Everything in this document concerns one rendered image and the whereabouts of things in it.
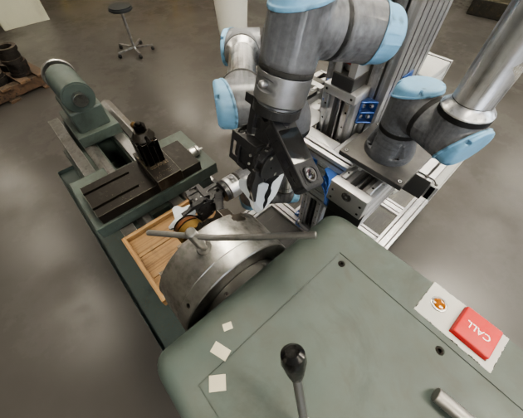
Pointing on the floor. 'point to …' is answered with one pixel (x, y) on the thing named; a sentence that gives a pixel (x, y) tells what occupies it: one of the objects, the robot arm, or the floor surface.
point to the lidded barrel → (231, 13)
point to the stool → (126, 27)
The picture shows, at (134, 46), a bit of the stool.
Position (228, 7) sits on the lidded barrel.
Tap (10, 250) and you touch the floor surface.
